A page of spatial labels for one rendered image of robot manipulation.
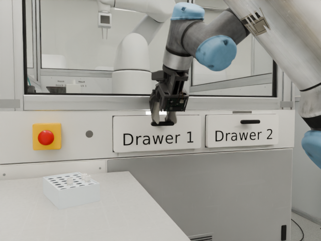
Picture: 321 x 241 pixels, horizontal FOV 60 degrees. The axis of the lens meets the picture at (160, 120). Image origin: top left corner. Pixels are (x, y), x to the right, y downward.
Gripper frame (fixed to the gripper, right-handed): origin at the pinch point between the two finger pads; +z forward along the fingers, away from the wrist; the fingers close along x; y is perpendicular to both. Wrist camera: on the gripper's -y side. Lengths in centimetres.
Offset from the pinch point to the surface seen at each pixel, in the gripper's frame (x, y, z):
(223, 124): 23.0, -0.1, 2.0
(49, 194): -31.3, 24.6, 0.0
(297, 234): 133, -13, 120
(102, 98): -17.6, -6.2, -4.1
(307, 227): 150, -19, 125
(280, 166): 49, 8, 17
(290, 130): 53, 0, 6
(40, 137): -34.3, 5.5, 0.5
